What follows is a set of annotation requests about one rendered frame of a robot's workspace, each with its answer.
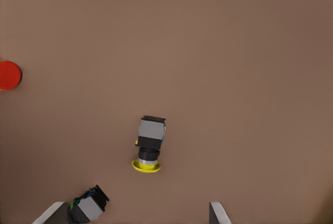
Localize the yellow push button switch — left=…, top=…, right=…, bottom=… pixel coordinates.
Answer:
left=131, top=115, right=167, bottom=174

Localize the red push button switch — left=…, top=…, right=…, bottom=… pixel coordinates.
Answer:
left=0, top=60, right=23, bottom=91

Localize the green push button switch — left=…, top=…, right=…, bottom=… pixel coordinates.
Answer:
left=67, top=184, right=110, bottom=224

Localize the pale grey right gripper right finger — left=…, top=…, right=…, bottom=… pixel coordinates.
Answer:
left=209, top=201, right=232, bottom=224

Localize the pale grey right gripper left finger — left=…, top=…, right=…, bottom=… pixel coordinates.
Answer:
left=32, top=201, right=69, bottom=224

